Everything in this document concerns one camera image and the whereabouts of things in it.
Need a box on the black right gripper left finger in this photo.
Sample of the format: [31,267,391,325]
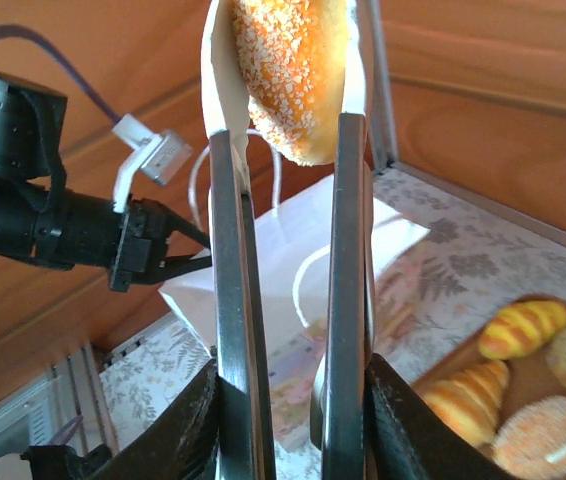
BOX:
[201,0,277,480]

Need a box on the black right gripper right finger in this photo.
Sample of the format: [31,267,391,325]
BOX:
[311,0,377,480]

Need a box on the white paper bag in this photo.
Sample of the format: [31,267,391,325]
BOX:
[159,127,433,451]

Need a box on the sprinkled oval fake bread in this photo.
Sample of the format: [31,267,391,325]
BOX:
[230,0,352,169]

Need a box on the sprinkled round fake bread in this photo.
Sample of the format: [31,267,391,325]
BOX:
[491,394,566,480]

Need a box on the golden ridged fake bread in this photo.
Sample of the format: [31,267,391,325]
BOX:
[419,359,512,449]

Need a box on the yellow striped fake bread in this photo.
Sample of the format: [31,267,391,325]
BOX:
[477,299,566,362]

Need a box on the white and metal USB connector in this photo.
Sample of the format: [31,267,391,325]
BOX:
[111,113,195,214]

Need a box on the floral table mat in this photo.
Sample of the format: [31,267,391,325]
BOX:
[96,166,566,480]

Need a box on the brown tray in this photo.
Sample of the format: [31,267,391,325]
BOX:
[410,293,566,480]

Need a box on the aluminium frame rail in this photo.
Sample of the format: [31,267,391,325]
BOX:
[391,160,566,265]
[90,309,184,361]

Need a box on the slotted grey cable duct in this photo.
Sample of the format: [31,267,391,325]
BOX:
[0,372,62,461]

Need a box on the aluminium frame post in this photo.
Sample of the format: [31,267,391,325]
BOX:
[360,0,400,175]

